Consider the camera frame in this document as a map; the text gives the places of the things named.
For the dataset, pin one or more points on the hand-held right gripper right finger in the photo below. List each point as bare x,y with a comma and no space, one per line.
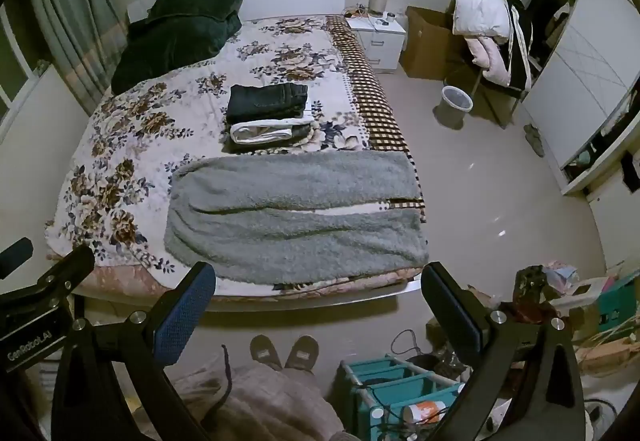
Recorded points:
450,308

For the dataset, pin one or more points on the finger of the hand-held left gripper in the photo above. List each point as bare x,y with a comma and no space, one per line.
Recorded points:
15,257
70,268

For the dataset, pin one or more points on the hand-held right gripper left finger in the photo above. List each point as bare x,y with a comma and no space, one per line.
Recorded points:
184,313

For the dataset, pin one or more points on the grey fleece pants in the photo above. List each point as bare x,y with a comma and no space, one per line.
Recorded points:
300,241

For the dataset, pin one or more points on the folded white-lined pants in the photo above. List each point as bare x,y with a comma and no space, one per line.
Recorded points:
260,132

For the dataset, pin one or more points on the dark brown bag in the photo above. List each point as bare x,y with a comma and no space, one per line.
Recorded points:
535,291

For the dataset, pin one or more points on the brown slipper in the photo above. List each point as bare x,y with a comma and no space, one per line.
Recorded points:
265,353
302,355

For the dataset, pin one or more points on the teal storage rack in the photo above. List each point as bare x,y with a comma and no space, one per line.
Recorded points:
395,388

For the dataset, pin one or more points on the orange and white cup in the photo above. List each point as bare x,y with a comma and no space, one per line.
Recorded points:
425,412

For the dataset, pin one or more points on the person's pink fleece clothing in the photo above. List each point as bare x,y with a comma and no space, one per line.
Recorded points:
270,406

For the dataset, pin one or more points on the teal box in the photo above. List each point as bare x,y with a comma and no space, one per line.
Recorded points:
620,303

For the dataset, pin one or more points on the window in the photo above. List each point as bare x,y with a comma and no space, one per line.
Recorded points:
10,71

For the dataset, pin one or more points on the grey shoe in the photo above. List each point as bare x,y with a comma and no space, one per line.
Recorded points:
534,141

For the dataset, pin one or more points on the grey waste bin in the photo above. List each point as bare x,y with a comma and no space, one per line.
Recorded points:
452,110

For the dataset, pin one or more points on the floral blanket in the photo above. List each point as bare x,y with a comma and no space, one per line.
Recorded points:
175,86

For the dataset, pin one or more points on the wooden chair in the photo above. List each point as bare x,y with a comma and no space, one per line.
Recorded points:
500,95

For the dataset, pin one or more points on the brown checkered sheet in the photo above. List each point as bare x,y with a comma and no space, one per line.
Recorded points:
370,91

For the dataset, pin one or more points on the grey-green curtain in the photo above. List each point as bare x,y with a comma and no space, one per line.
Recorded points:
75,21

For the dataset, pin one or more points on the pink garment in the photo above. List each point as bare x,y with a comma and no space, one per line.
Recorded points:
492,61

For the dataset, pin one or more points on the dark green blanket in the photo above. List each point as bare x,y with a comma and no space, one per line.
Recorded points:
180,31

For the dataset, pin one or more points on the cardboard box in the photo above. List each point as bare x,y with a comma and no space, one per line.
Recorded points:
425,41

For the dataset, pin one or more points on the white nightstand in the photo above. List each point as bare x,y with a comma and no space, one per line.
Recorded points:
380,46

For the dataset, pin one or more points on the white wardrobe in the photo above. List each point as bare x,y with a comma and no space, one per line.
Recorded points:
585,71

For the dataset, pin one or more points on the white puffy jacket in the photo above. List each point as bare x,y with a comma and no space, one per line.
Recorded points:
480,11

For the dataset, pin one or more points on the dark hanging clothes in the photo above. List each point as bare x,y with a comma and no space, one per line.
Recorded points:
545,21

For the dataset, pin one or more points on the beige cylindrical lamp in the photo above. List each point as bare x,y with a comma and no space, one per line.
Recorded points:
379,1

